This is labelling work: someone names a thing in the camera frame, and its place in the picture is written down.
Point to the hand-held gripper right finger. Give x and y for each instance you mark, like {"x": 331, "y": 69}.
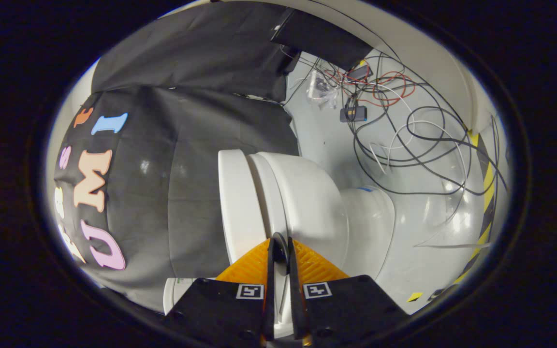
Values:
{"x": 297, "y": 299}

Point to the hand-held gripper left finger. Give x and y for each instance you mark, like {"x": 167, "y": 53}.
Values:
{"x": 270, "y": 290}

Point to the white toilet lid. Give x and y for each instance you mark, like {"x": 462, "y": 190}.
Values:
{"x": 235, "y": 203}

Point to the black backdrop cloth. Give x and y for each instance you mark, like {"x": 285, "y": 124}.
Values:
{"x": 177, "y": 193}

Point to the dark blue power adapter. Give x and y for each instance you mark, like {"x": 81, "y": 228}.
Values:
{"x": 353, "y": 114}

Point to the clear plastic bag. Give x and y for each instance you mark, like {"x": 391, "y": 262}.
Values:
{"x": 322, "y": 89}

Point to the yellow black hazard tape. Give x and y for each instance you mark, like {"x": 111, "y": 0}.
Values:
{"x": 488, "y": 183}

